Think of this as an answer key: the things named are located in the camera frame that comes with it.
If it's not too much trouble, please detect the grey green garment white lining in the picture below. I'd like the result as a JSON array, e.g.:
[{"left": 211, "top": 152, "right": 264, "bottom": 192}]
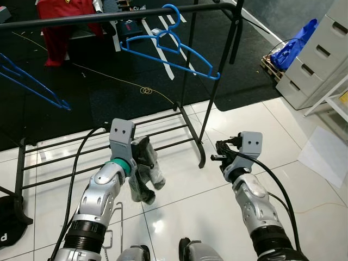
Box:
[{"left": 128, "top": 136, "right": 167, "bottom": 206}]

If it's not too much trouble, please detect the grey wire hanger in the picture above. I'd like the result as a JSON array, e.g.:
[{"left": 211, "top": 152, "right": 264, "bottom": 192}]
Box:
[{"left": 101, "top": 202, "right": 125, "bottom": 261}]

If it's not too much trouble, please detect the blue plastic hanger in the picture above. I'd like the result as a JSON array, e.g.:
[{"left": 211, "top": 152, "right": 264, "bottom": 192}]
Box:
[
  {"left": 120, "top": 4, "right": 221, "bottom": 82},
  {"left": 0, "top": 52, "right": 73, "bottom": 111}
]

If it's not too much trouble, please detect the wooden pallet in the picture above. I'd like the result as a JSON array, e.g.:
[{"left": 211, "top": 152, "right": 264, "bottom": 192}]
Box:
[{"left": 260, "top": 54, "right": 287, "bottom": 84}]

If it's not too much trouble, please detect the white paper sheet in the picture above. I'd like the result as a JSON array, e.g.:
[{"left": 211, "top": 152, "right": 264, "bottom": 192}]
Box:
[{"left": 297, "top": 126, "right": 343, "bottom": 189}]

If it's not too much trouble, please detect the robot right leg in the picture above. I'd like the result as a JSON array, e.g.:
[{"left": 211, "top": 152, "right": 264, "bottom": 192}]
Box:
[{"left": 179, "top": 237, "right": 224, "bottom": 261}]

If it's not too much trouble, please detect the robot leg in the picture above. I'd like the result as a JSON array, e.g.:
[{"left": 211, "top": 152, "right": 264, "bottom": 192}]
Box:
[
  {"left": 179, "top": 237, "right": 224, "bottom": 261},
  {"left": 116, "top": 244, "right": 151, "bottom": 261}
]

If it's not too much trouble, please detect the robot left leg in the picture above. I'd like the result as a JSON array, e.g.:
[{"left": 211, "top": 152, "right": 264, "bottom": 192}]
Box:
[{"left": 116, "top": 244, "right": 151, "bottom": 261}]

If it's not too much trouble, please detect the white open shelf rack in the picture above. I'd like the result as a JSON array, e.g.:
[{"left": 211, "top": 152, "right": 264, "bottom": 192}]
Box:
[{"left": 303, "top": 75, "right": 348, "bottom": 123}]

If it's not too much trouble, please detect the blue bag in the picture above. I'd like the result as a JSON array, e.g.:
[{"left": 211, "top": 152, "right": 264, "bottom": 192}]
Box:
[{"left": 270, "top": 18, "right": 319, "bottom": 70}]

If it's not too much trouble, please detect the dark blue box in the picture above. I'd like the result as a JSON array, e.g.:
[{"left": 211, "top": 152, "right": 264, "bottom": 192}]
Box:
[{"left": 118, "top": 19, "right": 142, "bottom": 36}]

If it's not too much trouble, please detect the black metal clothes rack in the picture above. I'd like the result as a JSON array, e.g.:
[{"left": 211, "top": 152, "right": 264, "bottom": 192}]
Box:
[{"left": 0, "top": 0, "right": 246, "bottom": 225}]

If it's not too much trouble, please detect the red garment yellow emblem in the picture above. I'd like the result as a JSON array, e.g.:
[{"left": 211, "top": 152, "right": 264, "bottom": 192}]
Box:
[{"left": 35, "top": 0, "right": 105, "bottom": 67}]

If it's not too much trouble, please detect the black Petronas bag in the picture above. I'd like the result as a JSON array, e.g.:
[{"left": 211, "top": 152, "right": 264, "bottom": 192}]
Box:
[{"left": 0, "top": 195, "right": 29, "bottom": 248}]

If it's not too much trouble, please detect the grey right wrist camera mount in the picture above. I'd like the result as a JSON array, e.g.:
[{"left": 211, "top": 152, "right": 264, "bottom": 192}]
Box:
[{"left": 239, "top": 131, "right": 264, "bottom": 160}]

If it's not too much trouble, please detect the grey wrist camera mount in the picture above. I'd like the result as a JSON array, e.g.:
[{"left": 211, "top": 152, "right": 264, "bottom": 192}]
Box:
[
  {"left": 109, "top": 119, "right": 136, "bottom": 165},
  {"left": 239, "top": 131, "right": 264, "bottom": 160}
]

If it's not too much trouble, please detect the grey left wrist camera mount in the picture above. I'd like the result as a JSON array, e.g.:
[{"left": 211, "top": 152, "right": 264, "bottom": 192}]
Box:
[{"left": 109, "top": 119, "right": 136, "bottom": 165}]

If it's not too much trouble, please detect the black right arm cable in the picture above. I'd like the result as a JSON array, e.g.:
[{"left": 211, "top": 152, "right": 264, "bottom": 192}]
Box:
[{"left": 220, "top": 151, "right": 301, "bottom": 252}]

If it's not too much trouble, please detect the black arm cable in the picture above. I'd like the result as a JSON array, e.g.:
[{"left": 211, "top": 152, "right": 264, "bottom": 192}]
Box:
[
  {"left": 52, "top": 126, "right": 113, "bottom": 259},
  {"left": 220, "top": 151, "right": 301, "bottom": 252}
]

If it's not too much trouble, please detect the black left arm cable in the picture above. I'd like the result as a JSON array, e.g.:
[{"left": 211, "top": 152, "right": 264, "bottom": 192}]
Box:
[{"left": 52, "top": 126, "right": 113, "bottom": 259}]

